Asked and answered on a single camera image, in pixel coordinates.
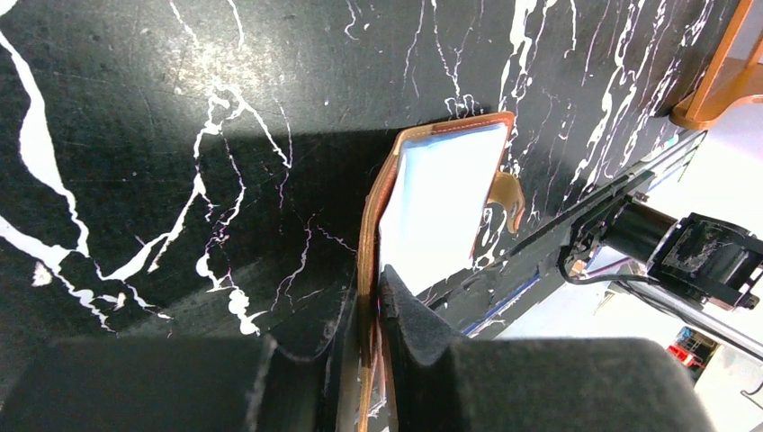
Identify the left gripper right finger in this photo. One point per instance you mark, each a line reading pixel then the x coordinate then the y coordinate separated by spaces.
pixel 441 380

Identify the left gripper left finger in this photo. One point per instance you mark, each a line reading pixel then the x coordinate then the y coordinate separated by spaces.
pixel 299 377

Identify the orange leather card holder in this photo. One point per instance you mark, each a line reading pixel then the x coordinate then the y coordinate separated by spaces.
pixel 422 216

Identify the orange wooden shelf rack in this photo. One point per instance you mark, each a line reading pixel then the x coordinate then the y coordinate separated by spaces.
pixel 728 82

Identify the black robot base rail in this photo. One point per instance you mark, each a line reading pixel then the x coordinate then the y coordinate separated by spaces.
pixel 614 236

